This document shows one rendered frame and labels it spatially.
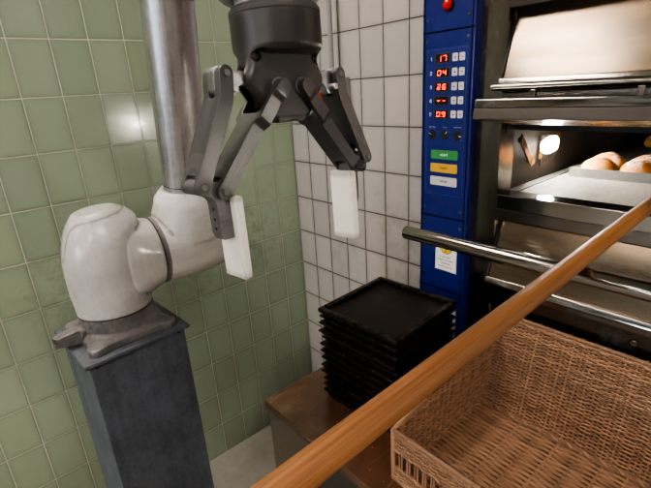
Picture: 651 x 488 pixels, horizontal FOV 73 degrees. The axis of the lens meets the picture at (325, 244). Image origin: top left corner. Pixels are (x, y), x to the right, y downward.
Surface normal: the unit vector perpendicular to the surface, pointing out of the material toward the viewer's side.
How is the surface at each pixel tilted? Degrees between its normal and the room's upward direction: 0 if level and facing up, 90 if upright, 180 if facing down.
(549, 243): 70
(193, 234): 91
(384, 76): 90
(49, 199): 90
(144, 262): 87
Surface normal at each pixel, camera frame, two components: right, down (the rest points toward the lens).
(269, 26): 0.00, 0.28
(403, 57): -0.75, 0.26
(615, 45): -0.72, -0.07
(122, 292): 0.68, 0.26
